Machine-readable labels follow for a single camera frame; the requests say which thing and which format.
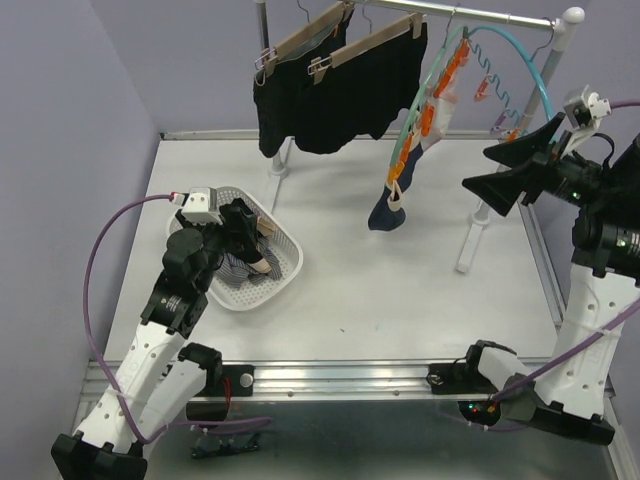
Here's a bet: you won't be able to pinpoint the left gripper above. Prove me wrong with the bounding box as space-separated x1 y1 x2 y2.
176 207 257 291

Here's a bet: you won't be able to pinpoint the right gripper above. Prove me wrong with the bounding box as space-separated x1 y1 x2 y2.
464 111 623 216

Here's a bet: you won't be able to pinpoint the black underwear beige waistband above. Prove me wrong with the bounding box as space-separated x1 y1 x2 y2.
247 211 271 273

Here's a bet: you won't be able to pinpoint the grey striped underwear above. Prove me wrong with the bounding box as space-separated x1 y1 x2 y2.
215 249 282 289

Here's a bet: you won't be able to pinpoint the green plastic clip hanger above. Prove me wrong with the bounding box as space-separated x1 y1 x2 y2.
385 25 471 185

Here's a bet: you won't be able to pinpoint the navy blue underwear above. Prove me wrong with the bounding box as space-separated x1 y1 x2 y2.
367 141 425 232

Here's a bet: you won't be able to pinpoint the blue plastic clip hanger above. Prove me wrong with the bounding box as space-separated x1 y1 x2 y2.
463 25 554 132

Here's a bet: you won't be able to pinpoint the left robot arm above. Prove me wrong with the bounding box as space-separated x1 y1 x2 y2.
51 188 233 479

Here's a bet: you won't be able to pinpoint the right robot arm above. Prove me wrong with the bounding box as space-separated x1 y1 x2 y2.
426 113 639 446

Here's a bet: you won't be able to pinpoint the white underwear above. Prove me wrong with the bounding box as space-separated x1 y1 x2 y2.
421 85 459 151

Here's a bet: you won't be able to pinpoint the rear wooden clip hanger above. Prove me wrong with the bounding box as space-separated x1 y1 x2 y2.
254 1 355 77

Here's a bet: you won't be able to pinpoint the wooden clip hanger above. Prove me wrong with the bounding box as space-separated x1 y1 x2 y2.
254 1 355 77
307 13 424 84

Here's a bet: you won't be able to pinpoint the front wooden clip hanger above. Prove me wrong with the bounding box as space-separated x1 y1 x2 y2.
307 13 424 84

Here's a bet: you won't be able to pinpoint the orange clothes peg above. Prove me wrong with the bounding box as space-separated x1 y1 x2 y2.
501 127 527 143

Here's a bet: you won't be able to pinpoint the purple clothes peg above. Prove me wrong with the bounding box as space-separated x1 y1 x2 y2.
490 110 507 135

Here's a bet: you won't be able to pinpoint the white perforated plastic basket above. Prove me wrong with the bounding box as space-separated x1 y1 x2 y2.
166 186 303 312

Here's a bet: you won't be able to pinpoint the rear black shorts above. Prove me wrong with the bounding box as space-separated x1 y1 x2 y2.
253 12 353 158

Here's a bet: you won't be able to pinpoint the black shorts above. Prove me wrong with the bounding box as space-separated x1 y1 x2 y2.
290 22 428 155
253 12 353 158

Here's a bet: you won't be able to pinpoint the metal clothes rack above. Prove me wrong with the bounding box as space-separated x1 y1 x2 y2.
253 0 586 275

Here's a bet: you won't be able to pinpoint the front black shorts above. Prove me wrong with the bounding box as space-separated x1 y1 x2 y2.
290 22 428 155

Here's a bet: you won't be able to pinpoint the black eyeglasses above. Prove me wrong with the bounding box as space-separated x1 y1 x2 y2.
191 433 261 460

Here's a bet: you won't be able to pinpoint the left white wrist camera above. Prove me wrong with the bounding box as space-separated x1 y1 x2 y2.
172 187 222 225

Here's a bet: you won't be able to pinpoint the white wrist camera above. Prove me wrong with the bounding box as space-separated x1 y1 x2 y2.
564 85 612 153
172 187 222 225

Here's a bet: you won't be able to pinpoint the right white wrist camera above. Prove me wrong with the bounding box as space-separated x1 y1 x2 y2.
564 85 612 153

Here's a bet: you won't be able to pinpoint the aluminium mounting rail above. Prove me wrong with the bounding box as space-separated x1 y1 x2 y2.
82 357 614 401

